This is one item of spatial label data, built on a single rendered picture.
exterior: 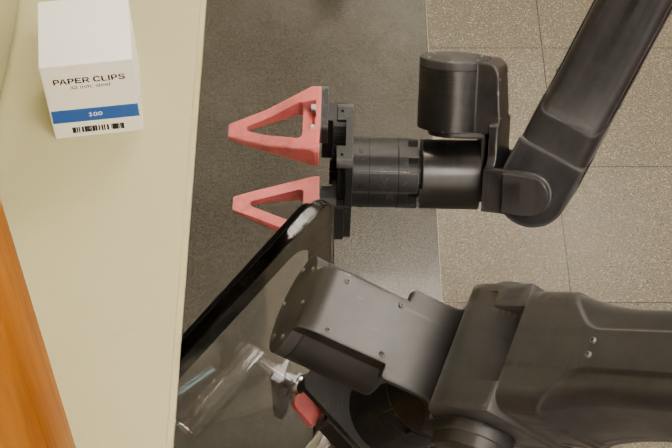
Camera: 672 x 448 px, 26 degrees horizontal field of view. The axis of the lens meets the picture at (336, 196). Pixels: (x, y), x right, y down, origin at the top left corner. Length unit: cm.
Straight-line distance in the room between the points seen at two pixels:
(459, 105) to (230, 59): 53
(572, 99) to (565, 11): 191
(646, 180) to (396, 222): 133
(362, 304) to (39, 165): 20
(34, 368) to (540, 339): 26
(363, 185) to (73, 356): 47
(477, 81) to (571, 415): 53
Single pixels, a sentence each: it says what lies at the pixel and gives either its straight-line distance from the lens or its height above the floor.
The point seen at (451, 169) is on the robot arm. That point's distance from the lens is 117.
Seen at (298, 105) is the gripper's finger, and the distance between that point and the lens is 116.
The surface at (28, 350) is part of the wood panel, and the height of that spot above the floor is 172.
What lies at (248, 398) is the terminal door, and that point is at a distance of 102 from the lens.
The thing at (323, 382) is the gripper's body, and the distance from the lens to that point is 87.
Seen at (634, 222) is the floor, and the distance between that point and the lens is 272.
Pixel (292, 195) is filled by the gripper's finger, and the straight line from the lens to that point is 125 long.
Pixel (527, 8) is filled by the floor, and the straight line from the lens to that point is 304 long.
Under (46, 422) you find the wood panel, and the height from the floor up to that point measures 168.
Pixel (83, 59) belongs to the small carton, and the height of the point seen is 157.
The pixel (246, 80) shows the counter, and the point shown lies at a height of 94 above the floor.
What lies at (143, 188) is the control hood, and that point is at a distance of 81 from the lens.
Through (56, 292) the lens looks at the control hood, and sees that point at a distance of 78.
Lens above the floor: 215
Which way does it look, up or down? 53 degrees down
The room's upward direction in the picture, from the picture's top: straight up
